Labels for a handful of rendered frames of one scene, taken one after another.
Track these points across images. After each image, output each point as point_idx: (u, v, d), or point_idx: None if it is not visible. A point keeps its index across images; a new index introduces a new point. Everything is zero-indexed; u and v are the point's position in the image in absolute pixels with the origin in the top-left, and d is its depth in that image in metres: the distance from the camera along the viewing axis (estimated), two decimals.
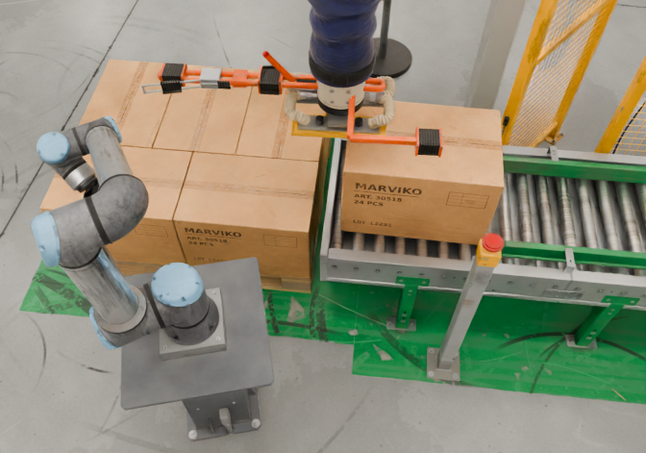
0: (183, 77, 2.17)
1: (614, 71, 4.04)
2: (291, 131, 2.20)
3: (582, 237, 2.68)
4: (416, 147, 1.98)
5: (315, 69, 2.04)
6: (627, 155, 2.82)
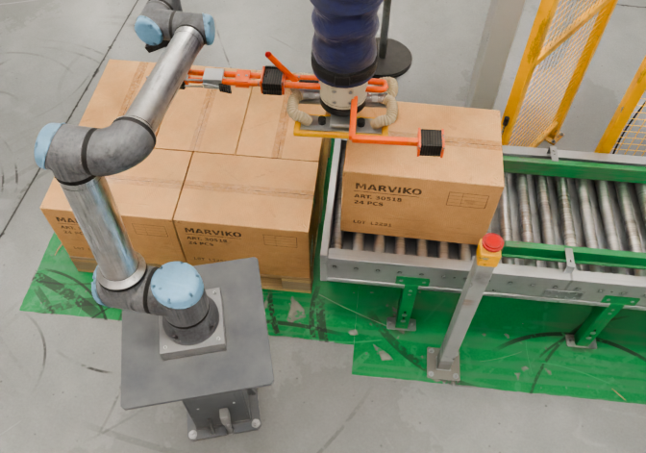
0: None
1: (614, 71, 4.04)
2: (293, 131, 2.20)
3: (582, 237, 2.68)
4: (418, 148, 1.97)
5: (317, 70, 2.04)
6: (627, 155, 2.82)
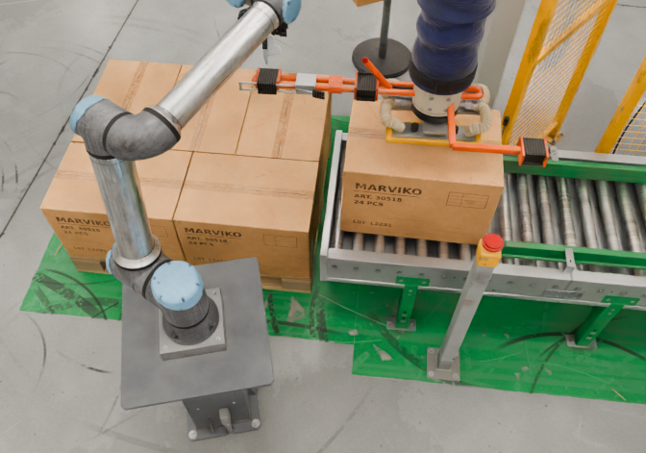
0: (279, 82, 2.16)
1: (614, 71, 4.04)
2: (385, 138, 2.18)
3: (582, 237, 2.68)
4: (522, 157, 1.95)
5: (417, 77, 2.02)
6: (627, 155, 2.82)
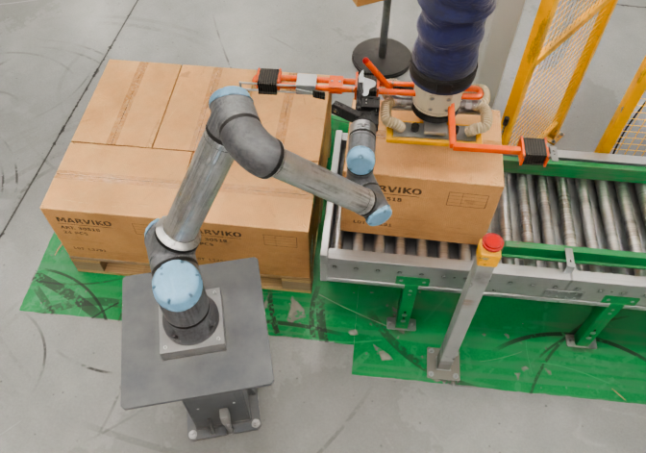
0: (279, 82, 2.16)
1: (614, 71, 4.04)
2: (386, 138, 2.18)
3: (582, 237, 2.68)
4: (523, 157, 1.95)
5: (417, 77, 2.02)
6: (627, 155, 2.82)
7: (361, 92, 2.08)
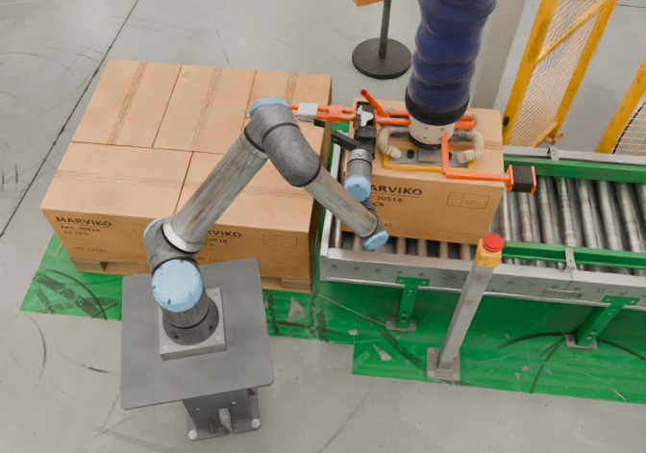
0: None
1: (614, 71, 4.04)
2: (383, 163, 2.30)
3: (582, 237, 2.68)
4: (510, 185, 2.08)
5: (412, 109, 2.15)
6: (627, 155, 2.82)
7: (360, 122, 2.22)
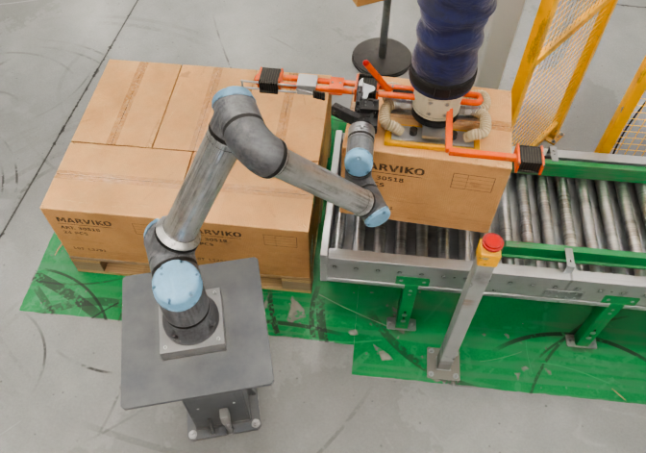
0: (280, 82, 2.18)
1: (614, 71, 4.04)
2: (385, 140, 2.19)
3: (582, 237, 2.68)
4: (517, 164, 1.95)
5: (416, 81, 2.03)
6: (627, 155, 2.82)
7: (360, 94, 2.11)
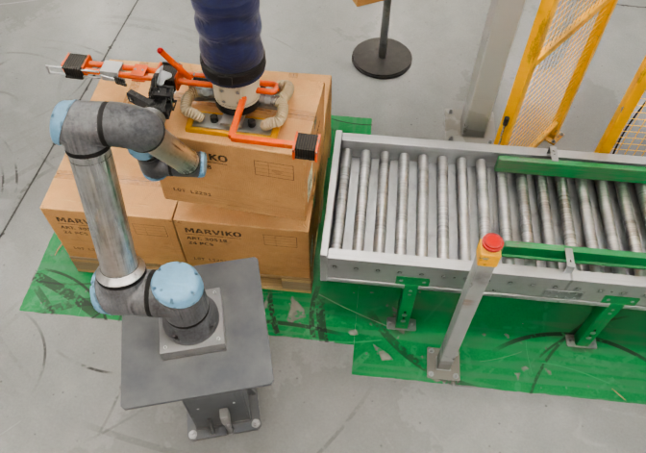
0: (84, 67, 2.23)
1: (614, 71, 4.04)
2: (186, 127, 2.24)
3: (582, 237, 2.68)
4: (291, 151, 2.01)
5: (203, 68, 2.09)
6: (627, 155, 2.82)
7: (156, 81, 2.16)
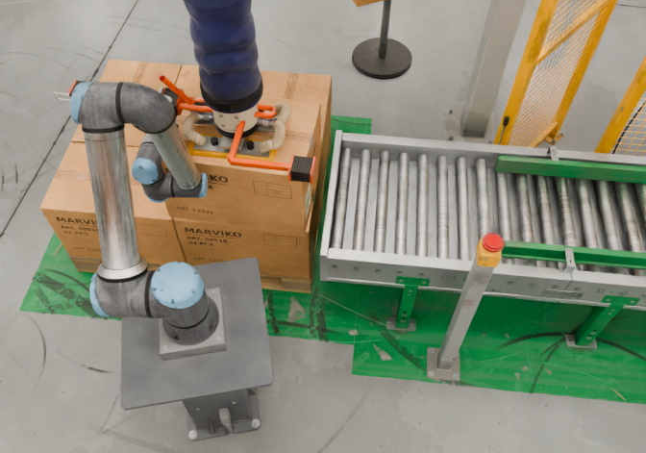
0: None
1: (614, 71, 4.04)
2: (187, 150, 2.35)
3: (582, 237, 2.68)
4: (287, 173, 2.11)
5: (203, 95, 2.19)
6: (627, 155, 2.82)
7: None
